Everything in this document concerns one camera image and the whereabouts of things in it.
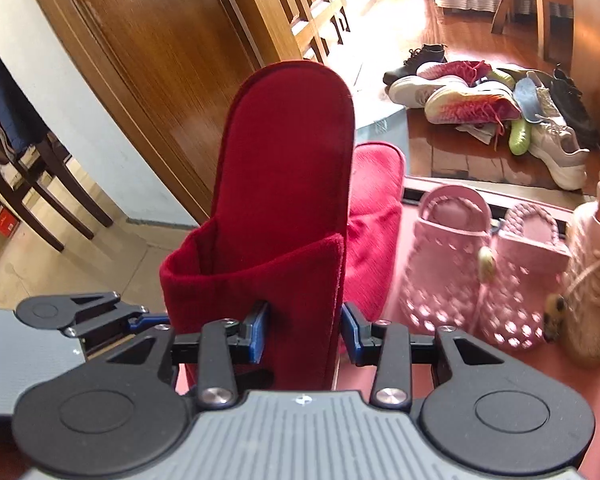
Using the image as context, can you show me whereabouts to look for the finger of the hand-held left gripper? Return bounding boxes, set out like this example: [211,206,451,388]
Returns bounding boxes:
[61,290,171,339]

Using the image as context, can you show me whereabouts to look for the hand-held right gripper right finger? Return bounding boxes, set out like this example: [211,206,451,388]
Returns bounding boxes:
[340,301,507,410]

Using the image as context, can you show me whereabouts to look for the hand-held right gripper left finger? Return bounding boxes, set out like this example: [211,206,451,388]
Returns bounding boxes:
[105,300,271,409]

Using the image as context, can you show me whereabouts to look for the pink perforated clog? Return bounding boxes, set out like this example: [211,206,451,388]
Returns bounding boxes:
[480,201,572,350]
[398,184,494,337]

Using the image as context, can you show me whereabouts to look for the red fleece slipper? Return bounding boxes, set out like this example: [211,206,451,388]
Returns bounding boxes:
[340,142,407,322]
[159,60,357,392]

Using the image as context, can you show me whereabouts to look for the beige knit sneaker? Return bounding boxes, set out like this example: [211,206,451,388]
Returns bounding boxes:
[561,200,600,367]

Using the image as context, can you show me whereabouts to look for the pile of assorted shoes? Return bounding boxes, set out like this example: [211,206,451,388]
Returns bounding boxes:
[382,44,600,192]

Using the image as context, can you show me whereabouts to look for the red box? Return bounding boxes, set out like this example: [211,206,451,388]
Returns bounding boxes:
[0,207,22,236]

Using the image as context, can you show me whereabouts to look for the dark wooden dining chair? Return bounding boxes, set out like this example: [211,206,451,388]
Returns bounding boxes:
[0,27,115,253]

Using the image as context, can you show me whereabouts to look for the blue garment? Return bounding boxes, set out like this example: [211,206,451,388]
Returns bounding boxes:
[0,52,51,158]

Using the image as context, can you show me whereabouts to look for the plain wooden door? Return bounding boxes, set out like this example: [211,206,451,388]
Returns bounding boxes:
[19,0,263,226]

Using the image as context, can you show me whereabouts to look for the wooden panelled sliding doors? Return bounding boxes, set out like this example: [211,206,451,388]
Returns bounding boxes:
[212,0,352,67]

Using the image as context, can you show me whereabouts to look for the wooden wardrobe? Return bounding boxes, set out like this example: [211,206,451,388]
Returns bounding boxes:
[569,0,600,198]

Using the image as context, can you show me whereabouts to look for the light wooden chair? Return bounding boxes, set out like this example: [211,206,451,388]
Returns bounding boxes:
[490,0,578,63]

